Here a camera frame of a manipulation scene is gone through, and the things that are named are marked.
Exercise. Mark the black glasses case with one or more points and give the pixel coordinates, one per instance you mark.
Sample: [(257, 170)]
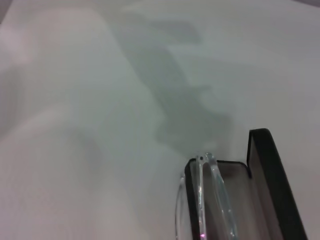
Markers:
[(270, 175)]

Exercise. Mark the clear frame glasses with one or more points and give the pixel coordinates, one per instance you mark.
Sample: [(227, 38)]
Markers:
[(215, 175)]

